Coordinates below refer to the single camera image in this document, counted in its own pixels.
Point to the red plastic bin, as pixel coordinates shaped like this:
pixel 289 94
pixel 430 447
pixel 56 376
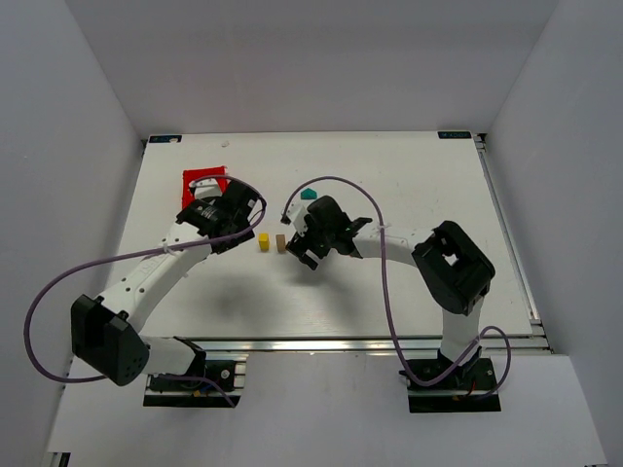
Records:
pixel 190 175

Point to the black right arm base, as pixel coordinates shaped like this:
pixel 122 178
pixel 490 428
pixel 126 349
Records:
pixel 457 393

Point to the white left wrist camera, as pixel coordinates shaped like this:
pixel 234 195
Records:
pixel 205 188

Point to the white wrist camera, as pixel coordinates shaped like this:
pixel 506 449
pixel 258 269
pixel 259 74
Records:
pixel 205 188
pixel 294 215

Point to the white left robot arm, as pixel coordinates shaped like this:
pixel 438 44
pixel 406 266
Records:
pixel 106 330

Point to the natural wood block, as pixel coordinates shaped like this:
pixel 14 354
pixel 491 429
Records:
pixel 280 241

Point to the blue right corner label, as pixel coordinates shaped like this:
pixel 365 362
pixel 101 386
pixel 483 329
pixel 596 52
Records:
pixel 454 134

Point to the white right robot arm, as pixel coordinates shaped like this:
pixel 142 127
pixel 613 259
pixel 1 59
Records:
pixel 456 272

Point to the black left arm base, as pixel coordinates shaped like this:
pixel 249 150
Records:
pixel 216 384

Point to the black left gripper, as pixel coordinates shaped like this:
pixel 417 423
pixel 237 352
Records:
pixel 233 235

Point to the yellow cube block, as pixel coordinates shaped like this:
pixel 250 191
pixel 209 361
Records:
pixel 264 242

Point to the blue left corner label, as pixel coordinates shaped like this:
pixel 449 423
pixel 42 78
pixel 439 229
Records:
pixel 164 139

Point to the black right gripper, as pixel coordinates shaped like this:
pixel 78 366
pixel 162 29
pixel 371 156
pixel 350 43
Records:
pixel 303 242

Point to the blue corner label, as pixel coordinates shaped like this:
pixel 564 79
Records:
pixel 454 134
pixel 164 139

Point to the teal house-shaped block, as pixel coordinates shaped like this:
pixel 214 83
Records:
pixel 308 194

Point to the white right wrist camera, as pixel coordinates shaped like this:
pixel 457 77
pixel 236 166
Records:
pixel 294 215

